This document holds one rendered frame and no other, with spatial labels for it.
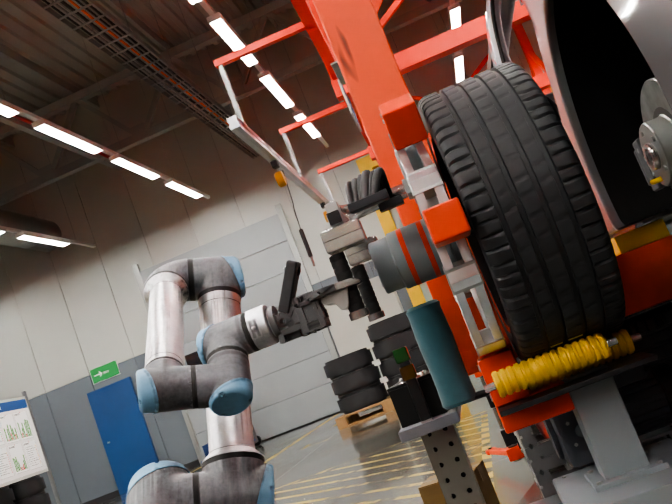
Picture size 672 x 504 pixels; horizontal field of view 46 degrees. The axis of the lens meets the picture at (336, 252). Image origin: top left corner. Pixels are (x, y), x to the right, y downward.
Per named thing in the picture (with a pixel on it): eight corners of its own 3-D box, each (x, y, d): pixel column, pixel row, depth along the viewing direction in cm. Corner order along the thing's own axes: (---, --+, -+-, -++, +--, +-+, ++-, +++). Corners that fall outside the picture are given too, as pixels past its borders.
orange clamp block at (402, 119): (429, 138, 171) (414, 101, 167) (395, 152, 172) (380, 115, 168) (423, 128, 178) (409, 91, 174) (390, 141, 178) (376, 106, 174)
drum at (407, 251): (472, 261, 179) (448, 203, 181) (384, 296, 181) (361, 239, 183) (472, 265, 193) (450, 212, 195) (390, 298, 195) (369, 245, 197)
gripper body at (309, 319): (334, 324, 176) (284, 344, 178) (321, 288, 177) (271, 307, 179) (329, 324, 169) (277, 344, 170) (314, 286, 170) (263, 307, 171)
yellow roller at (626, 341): (648, 348, 175) (638, 323, 176) (521, 396, 178) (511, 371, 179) (643, 347, 181) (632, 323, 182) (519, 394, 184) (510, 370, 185)
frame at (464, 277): (512, 348, 156) (408, 99, 164) (480, 360, 157) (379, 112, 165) (500, 342, 210) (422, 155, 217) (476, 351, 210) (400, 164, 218)
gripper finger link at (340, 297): (368, 300, 170) (329, 316, 172) (358, 275, 171) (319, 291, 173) (364, 301, 167) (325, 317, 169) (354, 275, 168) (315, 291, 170)
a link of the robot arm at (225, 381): (199, 423, 165) (196, 376, 174) (255, 417, 167) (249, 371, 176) (197, 394, 158) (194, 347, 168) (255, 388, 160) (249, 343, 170)
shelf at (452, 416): (461, 421, 213) (456, 410, 214) (401, 443, 215) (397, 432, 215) (461, 405, 255) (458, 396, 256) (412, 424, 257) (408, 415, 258)
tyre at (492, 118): (592, 318, 214) (659, 342, 149) (509, 349, 217) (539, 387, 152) (498, 93, 218) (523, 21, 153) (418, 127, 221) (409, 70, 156)
